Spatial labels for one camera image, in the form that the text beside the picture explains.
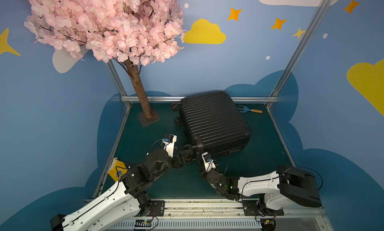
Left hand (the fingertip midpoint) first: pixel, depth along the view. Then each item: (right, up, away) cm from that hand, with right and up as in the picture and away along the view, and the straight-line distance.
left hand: (183, 147), depth 70 cm
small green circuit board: (-20, -38, +3) cm, 43 cm away
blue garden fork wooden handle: (+47, +21, +49) cm, 71 cm away
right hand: (+11, -8, +11) cm, 17 cm away
